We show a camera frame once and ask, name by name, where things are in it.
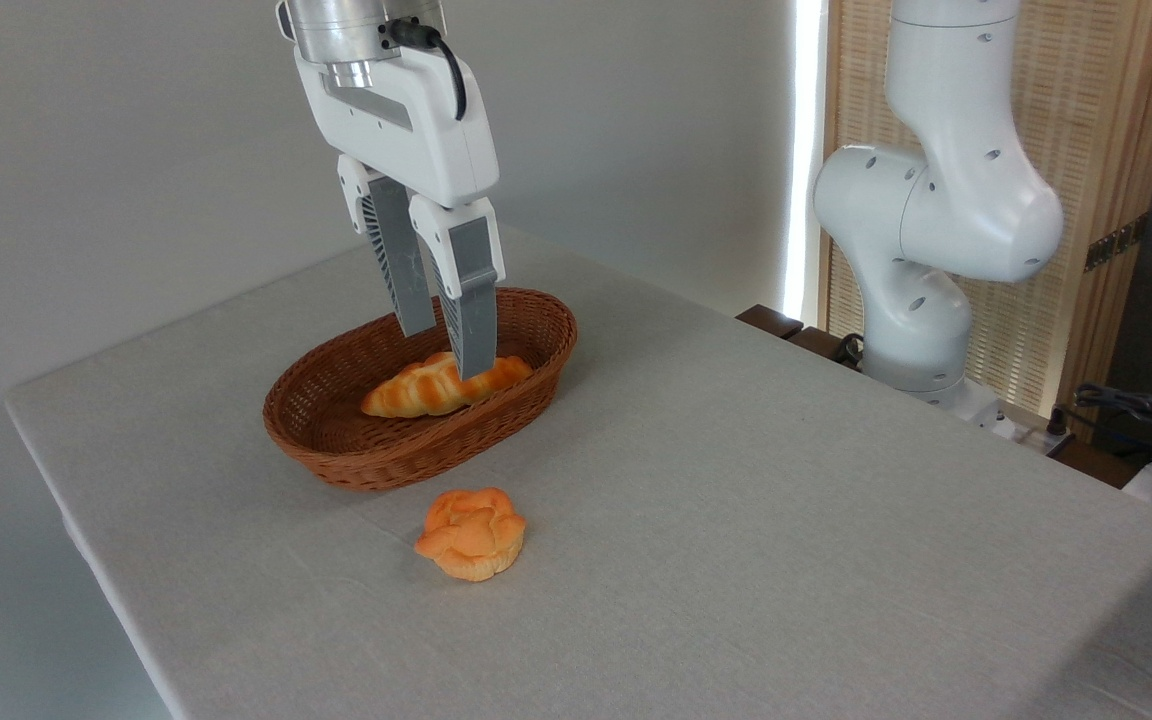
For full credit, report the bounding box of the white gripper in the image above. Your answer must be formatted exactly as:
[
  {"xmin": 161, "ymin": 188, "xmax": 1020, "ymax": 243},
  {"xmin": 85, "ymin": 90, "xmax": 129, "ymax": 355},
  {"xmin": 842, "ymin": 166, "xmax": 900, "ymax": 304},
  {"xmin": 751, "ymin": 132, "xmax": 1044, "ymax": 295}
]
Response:
[{"xmin": 293, "ymin": 42, "xmax": 508, "ymax": 382}]

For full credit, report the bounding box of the round knotted bread roll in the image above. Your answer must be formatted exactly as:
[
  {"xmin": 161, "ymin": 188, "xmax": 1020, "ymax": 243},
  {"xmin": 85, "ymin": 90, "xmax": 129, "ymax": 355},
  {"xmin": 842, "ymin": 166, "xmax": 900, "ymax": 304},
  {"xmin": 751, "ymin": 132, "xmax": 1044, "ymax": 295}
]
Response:
[{"xmin": 413, "ymin": 486, "xmax": 528, "ymax": 584}]

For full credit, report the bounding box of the long braided bread loaf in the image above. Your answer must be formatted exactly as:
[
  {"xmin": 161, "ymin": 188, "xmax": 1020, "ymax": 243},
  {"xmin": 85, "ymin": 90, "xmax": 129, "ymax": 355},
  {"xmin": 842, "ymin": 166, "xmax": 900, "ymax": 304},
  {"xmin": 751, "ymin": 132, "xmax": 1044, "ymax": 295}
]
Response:
[{"xmin": 360, "ymin": 351, "xmax": 535, "ymax": 419}]

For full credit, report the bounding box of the brown wicker oval basket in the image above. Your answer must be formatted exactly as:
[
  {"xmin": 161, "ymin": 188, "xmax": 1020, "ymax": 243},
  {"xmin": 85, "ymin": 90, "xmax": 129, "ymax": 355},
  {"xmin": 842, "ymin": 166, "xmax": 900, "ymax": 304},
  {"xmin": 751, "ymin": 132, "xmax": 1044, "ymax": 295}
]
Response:
[{"xmin": 262, "ymin": 287, "xmax": 579, "ymax": 492}]

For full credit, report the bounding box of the light grey tablecloth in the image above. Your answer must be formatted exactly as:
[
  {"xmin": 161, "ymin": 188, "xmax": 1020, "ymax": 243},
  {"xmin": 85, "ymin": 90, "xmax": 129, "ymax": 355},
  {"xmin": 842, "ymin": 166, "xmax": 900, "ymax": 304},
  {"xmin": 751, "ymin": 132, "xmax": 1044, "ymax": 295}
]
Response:
[{"xmin": 4, "ymin": 225, "xmax": 1152, "ymax": 720}]

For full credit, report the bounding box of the white power strip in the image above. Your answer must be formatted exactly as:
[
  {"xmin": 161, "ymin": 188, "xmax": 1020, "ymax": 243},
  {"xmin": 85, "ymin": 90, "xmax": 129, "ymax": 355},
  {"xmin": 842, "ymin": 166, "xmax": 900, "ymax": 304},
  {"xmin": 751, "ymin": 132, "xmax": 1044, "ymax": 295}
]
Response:
[{"xmin": 994, "ymin": 413, "xmax": 1078, "ymax": 458}]

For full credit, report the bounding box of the dark metal screen hinge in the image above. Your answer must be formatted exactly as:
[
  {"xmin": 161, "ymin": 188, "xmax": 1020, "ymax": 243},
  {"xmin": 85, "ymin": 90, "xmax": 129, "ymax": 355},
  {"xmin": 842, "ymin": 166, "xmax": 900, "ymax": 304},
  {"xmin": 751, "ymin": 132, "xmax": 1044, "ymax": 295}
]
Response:
[{"xmin": 1083, "ymin": 212, "xmax": 1151, "ymax": 273}]

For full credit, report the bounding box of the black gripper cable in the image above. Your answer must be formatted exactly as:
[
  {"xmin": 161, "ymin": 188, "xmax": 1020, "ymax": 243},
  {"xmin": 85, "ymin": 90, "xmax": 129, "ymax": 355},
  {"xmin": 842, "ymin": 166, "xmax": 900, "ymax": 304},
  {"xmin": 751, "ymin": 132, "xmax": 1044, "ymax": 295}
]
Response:
[{"xmin": 380, "ymin": 17, "xmax": 468, "ymax": 122}]

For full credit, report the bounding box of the black cable bundle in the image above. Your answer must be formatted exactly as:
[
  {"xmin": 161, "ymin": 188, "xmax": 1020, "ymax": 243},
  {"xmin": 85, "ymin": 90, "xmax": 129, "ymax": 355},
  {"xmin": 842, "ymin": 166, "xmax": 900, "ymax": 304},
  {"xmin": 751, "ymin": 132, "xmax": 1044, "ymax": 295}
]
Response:
[{"xmin": 1072, "ymin": 382, "xmax": 1152, "ymax": 471}]

